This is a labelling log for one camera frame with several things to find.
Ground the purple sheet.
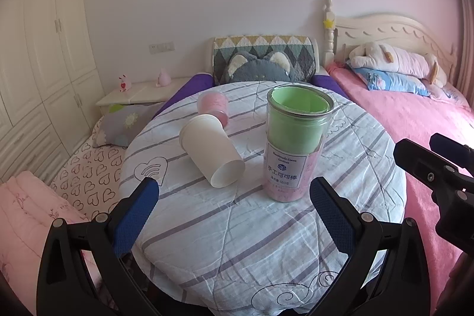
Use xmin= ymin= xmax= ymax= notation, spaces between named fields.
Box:
xmin=153 ymin=73 xmax=349 ymax=118

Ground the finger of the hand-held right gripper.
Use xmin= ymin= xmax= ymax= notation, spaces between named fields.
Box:
xmin=429 ymin=133 xmax=474 ymax=170
xmin=393 ymin=139 xmax=459 ymax=191

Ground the pink quilt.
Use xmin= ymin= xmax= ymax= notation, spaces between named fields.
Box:
xmin=0 ymin=170 xmax=101 ymax=305

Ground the cream bed headboard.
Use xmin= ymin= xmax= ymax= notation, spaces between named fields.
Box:
xmin=323 ymin=0 xmax=459 ymax=89

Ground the cream wardrobe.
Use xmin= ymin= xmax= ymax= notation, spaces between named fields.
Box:
xmin=0 ymin=0 xmax=105 ymax=187

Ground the pink plush toy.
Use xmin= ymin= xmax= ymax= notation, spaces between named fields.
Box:
xmin=349 ymin=41 xmax=447 ymax=88

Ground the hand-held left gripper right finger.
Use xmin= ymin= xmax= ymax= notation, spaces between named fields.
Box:
xmin=310 ymin=177 xmax=442 ymax=316

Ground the pink cup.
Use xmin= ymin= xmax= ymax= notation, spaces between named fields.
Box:
xmin=196 ymin=91 xmax=230 ymax=128

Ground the clear jar with green cups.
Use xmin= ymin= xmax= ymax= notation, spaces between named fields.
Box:
xmin=263 ymin=84 xmax=335 ymax=203

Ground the white nightstand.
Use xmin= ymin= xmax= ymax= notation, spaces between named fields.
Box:
xmin=96 ymin=77 xmax=194 ymax=107

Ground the heart printed sheet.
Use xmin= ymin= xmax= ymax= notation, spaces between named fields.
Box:
xmin=49 ymin=115 xmax=129 ymax=225

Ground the diamond patterned quilted chair cover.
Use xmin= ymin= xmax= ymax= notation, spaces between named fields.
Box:
xmin=212 ymin=36 xmax=320 ymax=84

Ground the blue printed pillow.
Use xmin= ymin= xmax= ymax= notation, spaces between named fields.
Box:
xmin=345 ymin=66 xmax=433 ymax=97

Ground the grey flower pillow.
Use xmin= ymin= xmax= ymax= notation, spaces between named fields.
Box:
xmin=92 ymin=102 xmax=164 ymax=148

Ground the grey bear cushion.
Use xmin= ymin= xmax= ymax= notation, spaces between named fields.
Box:
xmin=221 ymin=51 xmax=292 ymax=83

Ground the pink bedspread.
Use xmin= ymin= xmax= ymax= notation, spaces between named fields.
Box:
xmin=325 ymin=63 xmax=474 ymax=277

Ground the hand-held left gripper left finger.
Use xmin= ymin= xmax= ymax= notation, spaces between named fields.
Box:
xmin=37 ymin=177 xmax=160 ymax=316

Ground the white wall socket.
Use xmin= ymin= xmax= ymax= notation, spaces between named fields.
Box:
xmin=149 ymin=41 xmax=175 ymax=53

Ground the white paper cup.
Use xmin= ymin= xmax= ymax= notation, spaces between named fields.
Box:
xmin=180 ymin=115 xmax=246 ymax=188

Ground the striped white tablecloth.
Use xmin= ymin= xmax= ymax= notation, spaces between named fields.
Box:
xmin=120 ymin=81 xmax=408 ymax=316

